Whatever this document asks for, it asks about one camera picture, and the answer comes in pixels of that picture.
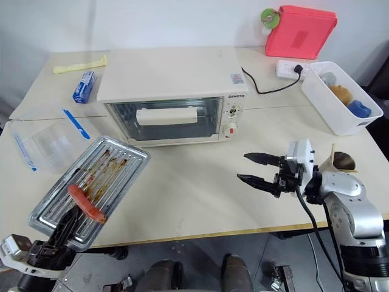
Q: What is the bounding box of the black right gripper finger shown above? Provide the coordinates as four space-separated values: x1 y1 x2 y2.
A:
244 153 286 167
236 173 279 193

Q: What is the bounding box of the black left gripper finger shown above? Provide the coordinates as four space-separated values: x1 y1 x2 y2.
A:
48 207 84 249

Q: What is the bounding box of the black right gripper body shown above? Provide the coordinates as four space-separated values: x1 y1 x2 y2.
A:
272 155 305 199

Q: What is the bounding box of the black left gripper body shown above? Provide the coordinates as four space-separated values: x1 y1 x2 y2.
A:
27 238 75 272

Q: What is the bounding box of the red sausage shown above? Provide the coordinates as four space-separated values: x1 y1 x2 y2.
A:
67 184 108 224

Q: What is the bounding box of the ribbed metal baking tray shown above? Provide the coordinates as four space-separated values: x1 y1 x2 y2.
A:
27 136 151 252

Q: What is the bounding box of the cream toaster oven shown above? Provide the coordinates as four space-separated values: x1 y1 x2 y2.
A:
97 48 249 148

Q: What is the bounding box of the large cream knob red mark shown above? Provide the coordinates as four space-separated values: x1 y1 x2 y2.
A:
222 121 239 140

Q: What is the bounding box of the white plastic bin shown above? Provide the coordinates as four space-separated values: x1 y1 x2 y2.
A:
301 61 384 136

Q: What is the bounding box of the clear plastic zip bag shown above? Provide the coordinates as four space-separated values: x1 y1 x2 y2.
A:
8 104 92 175

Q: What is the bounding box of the dark rounded shape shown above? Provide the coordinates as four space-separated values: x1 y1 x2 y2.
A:
222 254 253 292
142 258 184 292

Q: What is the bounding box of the white power strip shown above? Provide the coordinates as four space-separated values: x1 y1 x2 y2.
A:
274 59 314 81

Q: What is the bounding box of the brown sponge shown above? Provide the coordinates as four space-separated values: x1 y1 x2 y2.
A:
329 83 354 106

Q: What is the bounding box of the blue sponge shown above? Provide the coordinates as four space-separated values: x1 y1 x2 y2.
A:
346 99 373 118

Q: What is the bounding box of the blue white plastic strip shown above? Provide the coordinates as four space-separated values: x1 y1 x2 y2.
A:
61 107 92 141

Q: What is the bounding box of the grey cloth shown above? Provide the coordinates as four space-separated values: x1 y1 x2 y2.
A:
321 71 339 85

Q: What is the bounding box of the red plastic box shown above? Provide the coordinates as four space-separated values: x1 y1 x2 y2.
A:
264 5 339 60

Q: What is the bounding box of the blue white carton box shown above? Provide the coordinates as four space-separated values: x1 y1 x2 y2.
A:
72 70 98 105

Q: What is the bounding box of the green round tag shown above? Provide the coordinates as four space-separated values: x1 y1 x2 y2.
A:
260 8 283 29

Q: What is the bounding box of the yellow cloth strip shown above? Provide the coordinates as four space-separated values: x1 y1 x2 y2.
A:
52 54 109 75

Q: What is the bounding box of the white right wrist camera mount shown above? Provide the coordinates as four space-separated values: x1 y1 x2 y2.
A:
286 138 320 184

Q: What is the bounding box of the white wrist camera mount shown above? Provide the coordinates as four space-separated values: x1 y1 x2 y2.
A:
286 138 320 184
0 234 63 278

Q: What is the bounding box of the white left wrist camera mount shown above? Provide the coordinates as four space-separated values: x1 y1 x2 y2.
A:
0 234 63 278

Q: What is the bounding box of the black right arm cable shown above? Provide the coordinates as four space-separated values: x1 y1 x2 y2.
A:
295 182 348 292

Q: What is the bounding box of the black plug with cable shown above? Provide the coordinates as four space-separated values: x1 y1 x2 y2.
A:
240 64 305 96

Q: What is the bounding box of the metal caster bracket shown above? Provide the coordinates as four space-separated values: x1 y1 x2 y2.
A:
269 263 293 292
102 274 135 292

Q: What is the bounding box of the white floor cable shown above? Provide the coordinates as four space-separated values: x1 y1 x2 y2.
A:
306 233 323 292

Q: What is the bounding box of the glass oven door cream handle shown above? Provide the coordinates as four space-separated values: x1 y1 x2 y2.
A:
104 97 225 144

